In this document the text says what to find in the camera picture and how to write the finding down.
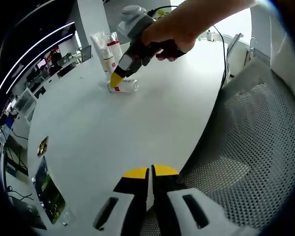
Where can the gold foil packet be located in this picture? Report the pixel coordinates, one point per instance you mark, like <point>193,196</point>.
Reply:
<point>42,145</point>

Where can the red-collar skincare spray bottle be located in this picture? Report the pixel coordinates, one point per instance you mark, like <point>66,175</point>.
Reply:
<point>114,50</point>

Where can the green and black packet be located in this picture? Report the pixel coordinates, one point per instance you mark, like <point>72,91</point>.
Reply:
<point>50,191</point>

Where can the dark office chair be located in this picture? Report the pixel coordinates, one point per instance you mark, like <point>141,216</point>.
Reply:
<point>86,54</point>

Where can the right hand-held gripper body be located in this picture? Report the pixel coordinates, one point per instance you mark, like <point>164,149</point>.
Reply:
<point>135,24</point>

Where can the white skincare tube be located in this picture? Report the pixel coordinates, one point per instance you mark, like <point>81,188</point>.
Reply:
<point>99,46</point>

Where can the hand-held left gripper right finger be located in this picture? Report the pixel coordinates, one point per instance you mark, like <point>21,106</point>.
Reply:
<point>167,186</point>

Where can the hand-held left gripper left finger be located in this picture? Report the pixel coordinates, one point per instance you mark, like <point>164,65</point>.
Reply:
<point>135,186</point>

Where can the grey mesh office chair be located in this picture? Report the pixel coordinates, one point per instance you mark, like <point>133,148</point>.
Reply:
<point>248,147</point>

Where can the green potted plant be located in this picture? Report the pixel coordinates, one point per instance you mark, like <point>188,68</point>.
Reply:
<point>163,14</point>

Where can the person's right hand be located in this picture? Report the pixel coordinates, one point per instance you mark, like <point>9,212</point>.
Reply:
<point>172,34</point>

